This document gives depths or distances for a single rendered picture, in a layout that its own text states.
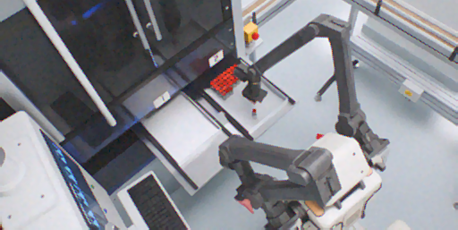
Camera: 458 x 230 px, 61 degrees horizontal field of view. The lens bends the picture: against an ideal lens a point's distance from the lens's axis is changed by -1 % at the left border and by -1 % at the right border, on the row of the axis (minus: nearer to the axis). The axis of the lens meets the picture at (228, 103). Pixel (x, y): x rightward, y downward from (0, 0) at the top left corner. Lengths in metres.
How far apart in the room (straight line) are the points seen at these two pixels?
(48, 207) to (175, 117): 0.97
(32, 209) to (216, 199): 1.70
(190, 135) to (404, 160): 1.58
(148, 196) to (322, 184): 1.05
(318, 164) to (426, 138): 2.09
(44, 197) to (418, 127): 2.52
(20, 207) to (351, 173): 0.96
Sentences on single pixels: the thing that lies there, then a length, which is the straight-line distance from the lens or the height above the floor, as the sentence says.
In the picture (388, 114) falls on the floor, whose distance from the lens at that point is 3.07.
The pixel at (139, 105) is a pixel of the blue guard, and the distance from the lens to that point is 1.80.
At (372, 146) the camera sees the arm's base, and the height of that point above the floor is 1.23.
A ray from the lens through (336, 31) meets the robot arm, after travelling 1.32.
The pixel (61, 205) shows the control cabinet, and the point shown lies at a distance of 1.17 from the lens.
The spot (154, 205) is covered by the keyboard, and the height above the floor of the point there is 0.83.
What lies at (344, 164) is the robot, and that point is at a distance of 1.30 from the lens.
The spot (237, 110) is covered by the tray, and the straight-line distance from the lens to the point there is 1.94.
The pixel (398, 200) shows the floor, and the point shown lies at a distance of 2.80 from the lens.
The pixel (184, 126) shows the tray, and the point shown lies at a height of 0.88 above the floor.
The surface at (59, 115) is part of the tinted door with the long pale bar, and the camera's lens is 1.60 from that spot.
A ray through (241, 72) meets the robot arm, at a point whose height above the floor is 1.18.
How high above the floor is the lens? 2.54
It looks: 58 degrees down
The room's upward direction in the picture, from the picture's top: 9 degrees counter-clockwise
